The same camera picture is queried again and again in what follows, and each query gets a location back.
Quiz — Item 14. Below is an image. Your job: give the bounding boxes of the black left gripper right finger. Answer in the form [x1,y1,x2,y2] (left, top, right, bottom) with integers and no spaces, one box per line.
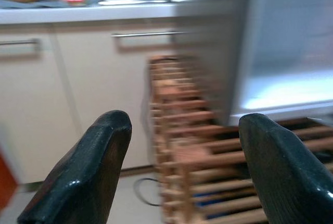
[238,113,333,224]

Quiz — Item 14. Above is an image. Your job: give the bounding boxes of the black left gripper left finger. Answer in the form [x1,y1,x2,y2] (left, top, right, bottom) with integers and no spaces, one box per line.
[17,110,133,224]

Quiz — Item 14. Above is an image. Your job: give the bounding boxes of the grey fridge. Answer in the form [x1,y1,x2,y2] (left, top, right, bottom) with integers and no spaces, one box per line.
[169,0,333,126]

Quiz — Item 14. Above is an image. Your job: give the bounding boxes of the cream cabinet door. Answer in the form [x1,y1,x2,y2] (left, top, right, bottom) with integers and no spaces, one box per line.
[53,20,183,170]
[0,23,79,184]

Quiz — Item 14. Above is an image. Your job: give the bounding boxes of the wooden slatted rack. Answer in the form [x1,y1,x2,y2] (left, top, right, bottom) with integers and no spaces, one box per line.
[148,56,333,224]

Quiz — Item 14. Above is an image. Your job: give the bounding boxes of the cream kitchen cabinet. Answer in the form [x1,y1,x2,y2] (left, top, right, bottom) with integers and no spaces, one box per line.
[0,0,198,185]

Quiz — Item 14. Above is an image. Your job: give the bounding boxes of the black floor cable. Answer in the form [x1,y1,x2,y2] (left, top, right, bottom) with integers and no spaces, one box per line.
[134,178,163,207]

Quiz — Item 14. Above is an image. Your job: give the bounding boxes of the steel bar cabinet handle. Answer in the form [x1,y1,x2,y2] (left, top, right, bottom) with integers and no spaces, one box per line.
[111,31,183,50]
[0,39,42,57]

